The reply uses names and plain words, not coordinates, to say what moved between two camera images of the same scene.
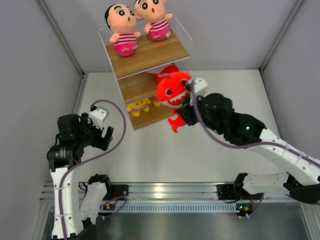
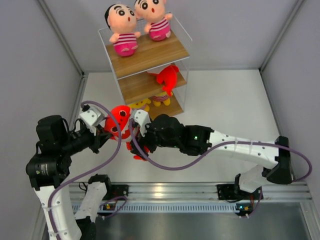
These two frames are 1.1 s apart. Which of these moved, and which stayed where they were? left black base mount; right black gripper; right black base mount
Moved: right black gripper
Stayed: right black base mount; left black base mount
